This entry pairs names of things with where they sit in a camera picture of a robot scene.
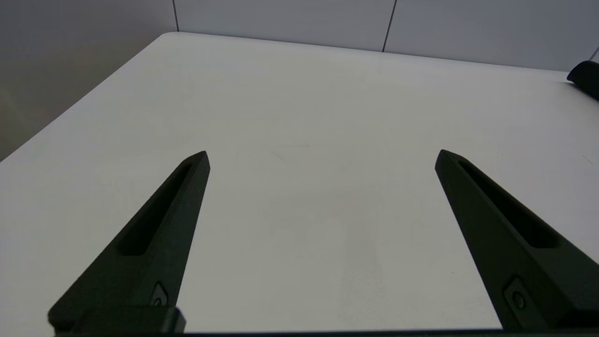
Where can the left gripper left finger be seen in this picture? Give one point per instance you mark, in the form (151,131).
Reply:
(154,234)

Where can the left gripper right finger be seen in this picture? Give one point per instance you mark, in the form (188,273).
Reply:
(505,248)

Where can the black glasses case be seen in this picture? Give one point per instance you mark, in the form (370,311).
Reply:
(587,78)

